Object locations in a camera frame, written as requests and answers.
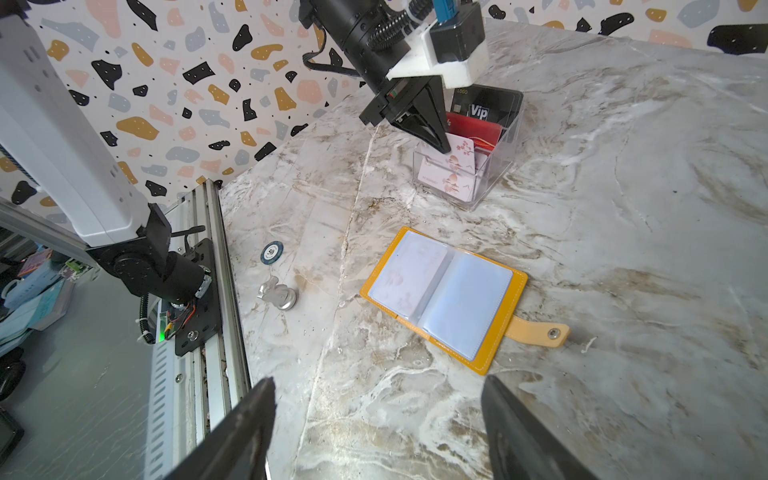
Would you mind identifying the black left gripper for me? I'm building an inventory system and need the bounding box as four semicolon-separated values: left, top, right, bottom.
298;1;451;153

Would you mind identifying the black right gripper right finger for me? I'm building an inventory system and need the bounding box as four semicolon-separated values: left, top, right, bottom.
481;375;596;480

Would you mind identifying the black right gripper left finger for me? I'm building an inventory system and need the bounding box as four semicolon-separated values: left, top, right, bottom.
168;377;276;480

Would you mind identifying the black VIP card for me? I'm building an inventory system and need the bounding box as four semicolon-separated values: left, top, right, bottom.
450;85;524;129

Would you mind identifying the yellow leather card holder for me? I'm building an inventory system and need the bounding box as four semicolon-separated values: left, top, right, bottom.
360;227;571;375

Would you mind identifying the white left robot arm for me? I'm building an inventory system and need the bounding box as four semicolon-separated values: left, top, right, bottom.
1;1;450;305

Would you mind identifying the clear acrylic card stand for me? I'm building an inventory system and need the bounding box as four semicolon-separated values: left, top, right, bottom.
412;85;525;211

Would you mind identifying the red card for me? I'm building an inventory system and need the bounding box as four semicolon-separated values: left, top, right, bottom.
446;112;502;152

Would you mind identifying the teal round token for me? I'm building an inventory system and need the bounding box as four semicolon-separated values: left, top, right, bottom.
260;240;284;265

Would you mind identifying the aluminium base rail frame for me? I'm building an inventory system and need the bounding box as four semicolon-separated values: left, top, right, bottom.
143;180;251;479

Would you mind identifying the black corrugated cable conduit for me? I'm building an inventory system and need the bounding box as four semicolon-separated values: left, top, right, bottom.
365;0;436;52

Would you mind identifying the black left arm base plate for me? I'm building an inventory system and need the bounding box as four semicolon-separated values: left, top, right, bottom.
156;239;222;357

